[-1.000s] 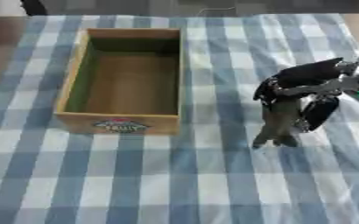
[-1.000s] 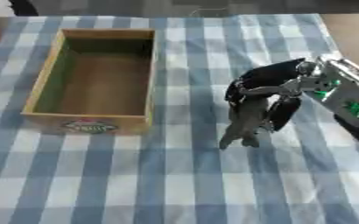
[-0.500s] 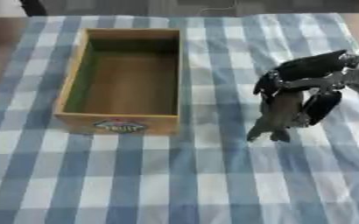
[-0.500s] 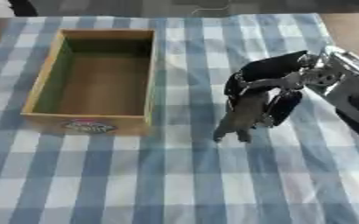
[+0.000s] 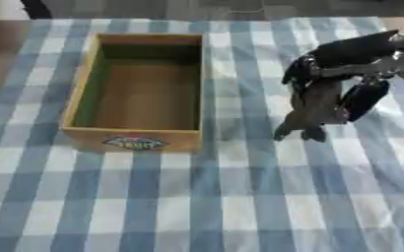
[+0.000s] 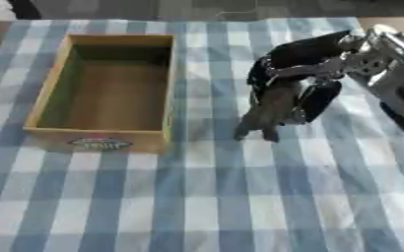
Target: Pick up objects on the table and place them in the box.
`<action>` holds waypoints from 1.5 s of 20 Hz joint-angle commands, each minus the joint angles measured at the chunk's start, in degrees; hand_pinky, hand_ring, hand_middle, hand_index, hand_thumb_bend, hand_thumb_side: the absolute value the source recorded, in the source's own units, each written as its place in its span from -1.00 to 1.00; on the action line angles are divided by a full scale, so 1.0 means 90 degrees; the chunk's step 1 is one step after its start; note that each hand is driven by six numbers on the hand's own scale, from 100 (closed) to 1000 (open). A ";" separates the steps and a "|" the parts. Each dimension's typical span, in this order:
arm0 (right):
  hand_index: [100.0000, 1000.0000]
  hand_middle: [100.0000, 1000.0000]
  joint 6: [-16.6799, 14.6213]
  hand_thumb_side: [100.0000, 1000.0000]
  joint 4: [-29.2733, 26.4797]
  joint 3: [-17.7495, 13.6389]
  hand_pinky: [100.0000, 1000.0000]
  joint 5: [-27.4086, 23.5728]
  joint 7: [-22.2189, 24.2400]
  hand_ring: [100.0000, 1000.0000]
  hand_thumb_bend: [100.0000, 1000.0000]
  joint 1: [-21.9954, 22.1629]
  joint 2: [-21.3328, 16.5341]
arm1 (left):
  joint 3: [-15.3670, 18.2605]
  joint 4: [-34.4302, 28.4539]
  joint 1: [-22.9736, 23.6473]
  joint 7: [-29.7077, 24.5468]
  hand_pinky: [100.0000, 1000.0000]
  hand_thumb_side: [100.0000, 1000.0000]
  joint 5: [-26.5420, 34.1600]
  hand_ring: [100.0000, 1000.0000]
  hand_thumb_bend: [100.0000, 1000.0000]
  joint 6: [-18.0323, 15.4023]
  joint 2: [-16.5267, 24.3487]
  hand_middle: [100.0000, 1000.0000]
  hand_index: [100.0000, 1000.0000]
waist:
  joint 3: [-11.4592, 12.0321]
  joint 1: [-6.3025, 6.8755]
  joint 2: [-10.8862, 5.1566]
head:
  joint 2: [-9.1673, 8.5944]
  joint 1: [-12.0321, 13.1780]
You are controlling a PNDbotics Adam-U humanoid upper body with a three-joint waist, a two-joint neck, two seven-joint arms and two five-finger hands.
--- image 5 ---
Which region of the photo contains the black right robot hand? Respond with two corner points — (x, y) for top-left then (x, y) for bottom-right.
(279, 29), (404, 123)

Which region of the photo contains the brown soft toy animal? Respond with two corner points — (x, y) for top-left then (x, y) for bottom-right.
(271, 78), (351, 144)

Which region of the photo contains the tan cardboard box green inside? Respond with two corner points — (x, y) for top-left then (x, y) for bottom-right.
(58, 31), (206, 154)

